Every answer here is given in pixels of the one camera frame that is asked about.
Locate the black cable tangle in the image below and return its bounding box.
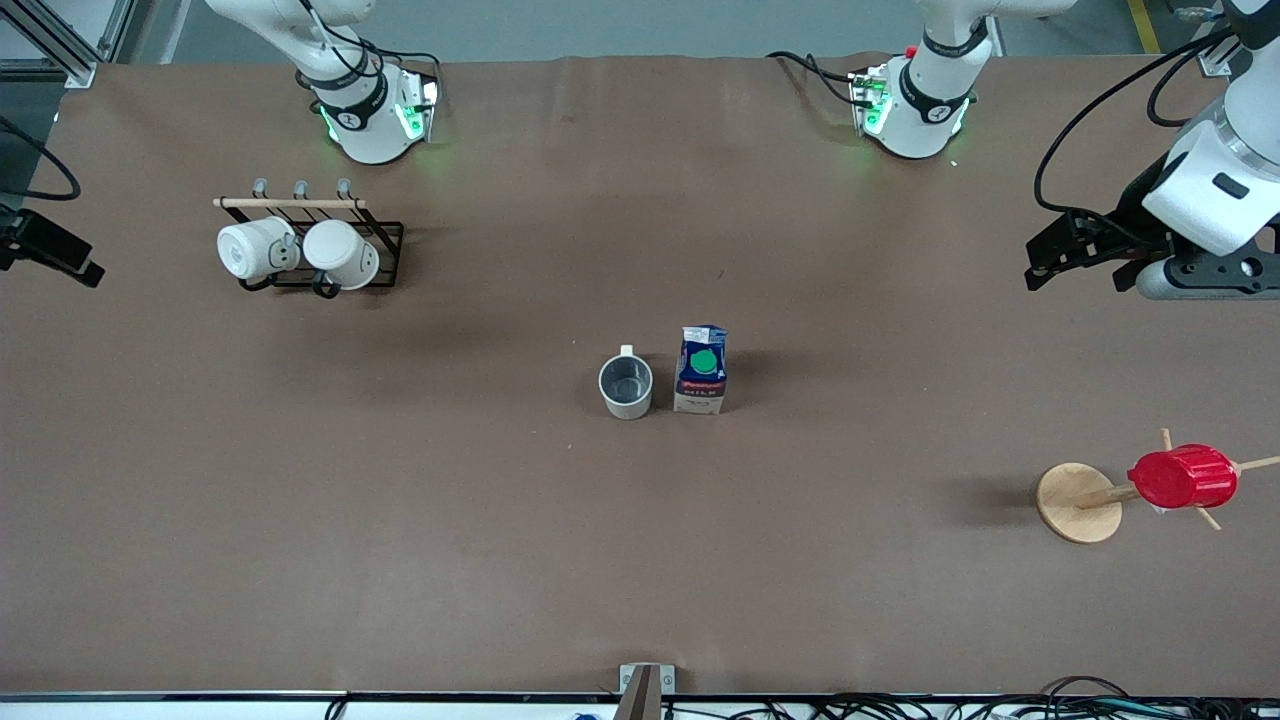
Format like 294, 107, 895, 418
800, 675, 1280, 720

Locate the black left base cable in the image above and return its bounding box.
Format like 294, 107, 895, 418
768, 50, 871, 109

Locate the plain white cup black handle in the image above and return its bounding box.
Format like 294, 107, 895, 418
302, 219, 382, 299

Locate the white cup with dot print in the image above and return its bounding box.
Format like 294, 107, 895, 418
217, 216, 301, 291

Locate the wooden cup tree stand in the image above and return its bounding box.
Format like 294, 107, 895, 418
1035, 428, 1280, 546

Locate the blue white milk carton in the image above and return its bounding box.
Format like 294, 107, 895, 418
673, 325, 729, 415

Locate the metal table edge bracket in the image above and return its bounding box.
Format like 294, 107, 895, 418
615, 663, 676, 720

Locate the black wire rack wooden rod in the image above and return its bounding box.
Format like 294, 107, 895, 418
213, 178, 406, 293

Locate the red plastic cup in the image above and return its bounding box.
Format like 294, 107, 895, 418
1127, 444, 1241, 511

